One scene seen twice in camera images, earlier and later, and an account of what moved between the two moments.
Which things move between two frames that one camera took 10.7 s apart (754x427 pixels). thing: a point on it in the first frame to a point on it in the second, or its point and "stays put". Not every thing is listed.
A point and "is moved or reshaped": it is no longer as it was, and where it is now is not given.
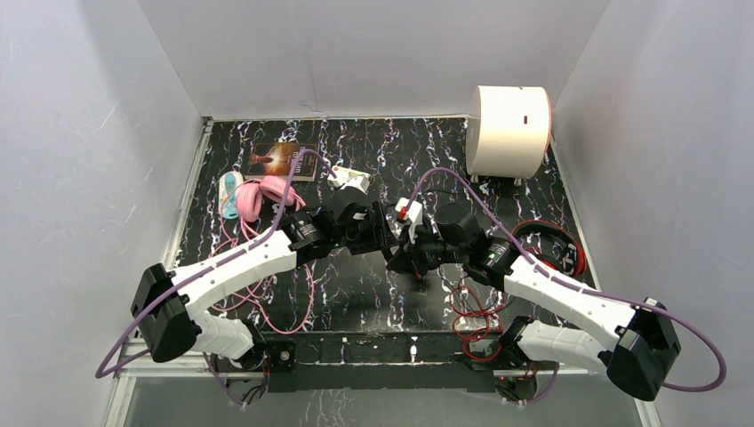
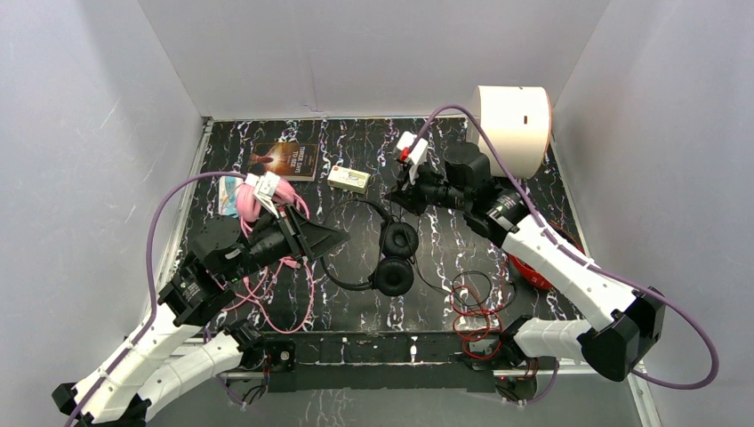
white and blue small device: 228,184 stays put
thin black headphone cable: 437,189 is moved or reshaped
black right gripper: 406,259 to 406,193
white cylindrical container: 509,130 stays put
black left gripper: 384,229 to 297,237
